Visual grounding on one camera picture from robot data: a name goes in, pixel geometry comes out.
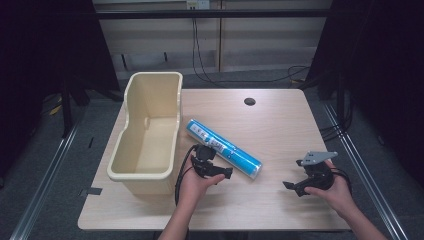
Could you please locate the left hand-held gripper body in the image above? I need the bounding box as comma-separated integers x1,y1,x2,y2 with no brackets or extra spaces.
191,143,218,178

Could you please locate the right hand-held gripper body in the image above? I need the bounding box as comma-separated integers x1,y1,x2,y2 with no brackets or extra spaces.
295,150,339,197

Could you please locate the blue plastic-wrapped roll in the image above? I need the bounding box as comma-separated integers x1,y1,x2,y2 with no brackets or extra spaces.
185,118,263,181

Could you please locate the cream plastic bin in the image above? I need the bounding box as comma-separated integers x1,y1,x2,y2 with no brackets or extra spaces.
106,71,184,196

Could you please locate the person's right hand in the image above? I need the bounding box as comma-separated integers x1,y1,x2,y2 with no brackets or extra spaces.
303,159,356,218

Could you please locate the person's left hand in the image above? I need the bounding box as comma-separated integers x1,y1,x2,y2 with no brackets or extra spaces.
178,155,227,209

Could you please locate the black floor tape strip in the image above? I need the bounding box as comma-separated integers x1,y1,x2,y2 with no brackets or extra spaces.
78,187,104,197

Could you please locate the dark curtain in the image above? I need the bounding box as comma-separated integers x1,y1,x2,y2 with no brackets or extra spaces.
0,0,122,179
304,0,424,189

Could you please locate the black metal stand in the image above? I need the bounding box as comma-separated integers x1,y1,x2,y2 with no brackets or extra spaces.
59,74,125,139

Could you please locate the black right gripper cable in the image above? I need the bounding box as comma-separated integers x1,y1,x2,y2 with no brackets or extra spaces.
329,167,354,197

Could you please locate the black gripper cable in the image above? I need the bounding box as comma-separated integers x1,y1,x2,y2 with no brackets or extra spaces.
174,144,198,206
329,167,354,197

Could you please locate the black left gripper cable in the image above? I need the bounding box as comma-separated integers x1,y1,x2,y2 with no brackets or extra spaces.
174,144,198,206

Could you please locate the black floor cable bundle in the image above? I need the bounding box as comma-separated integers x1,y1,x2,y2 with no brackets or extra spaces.
318,122,349,143

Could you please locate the black wall cable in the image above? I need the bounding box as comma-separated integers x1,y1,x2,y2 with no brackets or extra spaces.
191,18,312,85

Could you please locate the black horizontal frame bar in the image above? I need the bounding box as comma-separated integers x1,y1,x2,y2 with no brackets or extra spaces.
94,9,334,20

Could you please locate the white wall power outlet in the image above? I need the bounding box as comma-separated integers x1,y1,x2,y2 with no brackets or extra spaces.
185,0,211,10

